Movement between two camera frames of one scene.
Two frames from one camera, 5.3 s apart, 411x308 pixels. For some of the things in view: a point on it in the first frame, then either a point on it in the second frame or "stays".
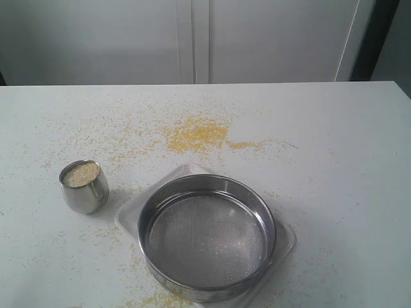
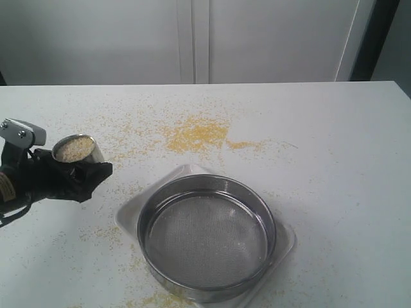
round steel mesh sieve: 206,238 stays
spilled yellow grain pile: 199,133 stays
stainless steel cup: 85,188 -> 81,149
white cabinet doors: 86,42 stays
